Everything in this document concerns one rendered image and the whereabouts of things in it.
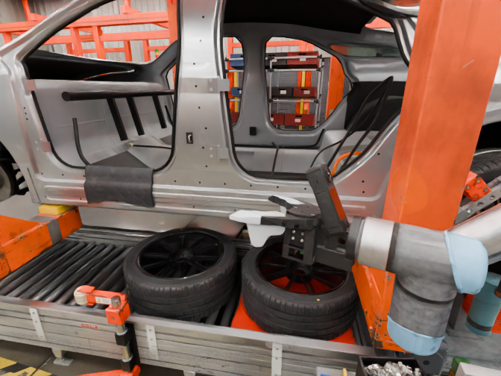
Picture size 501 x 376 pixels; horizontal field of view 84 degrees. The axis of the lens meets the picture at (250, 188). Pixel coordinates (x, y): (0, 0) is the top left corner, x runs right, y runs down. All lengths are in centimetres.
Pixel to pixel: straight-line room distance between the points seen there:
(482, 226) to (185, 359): 138
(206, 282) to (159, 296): 24
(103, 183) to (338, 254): 155
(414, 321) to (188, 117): 129
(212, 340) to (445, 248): 120
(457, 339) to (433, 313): 145
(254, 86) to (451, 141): 243
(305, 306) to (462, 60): 108
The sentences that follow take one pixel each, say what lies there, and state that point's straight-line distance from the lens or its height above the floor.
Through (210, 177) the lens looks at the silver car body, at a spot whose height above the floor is 98.
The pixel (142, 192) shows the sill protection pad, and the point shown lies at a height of 87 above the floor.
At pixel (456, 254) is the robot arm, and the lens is 45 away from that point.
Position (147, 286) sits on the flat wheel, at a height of 50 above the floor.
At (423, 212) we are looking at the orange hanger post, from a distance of 100.
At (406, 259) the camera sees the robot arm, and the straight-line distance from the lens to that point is 44.
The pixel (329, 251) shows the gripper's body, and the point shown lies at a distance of 48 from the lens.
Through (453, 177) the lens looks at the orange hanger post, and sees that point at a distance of 99.
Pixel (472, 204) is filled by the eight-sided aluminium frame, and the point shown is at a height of 101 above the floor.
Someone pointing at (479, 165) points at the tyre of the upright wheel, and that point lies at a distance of 150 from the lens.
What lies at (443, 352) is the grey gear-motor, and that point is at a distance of 161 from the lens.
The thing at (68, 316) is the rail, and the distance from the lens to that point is 179.
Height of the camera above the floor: 144
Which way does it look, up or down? 20 degrees down
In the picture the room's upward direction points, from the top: straight up
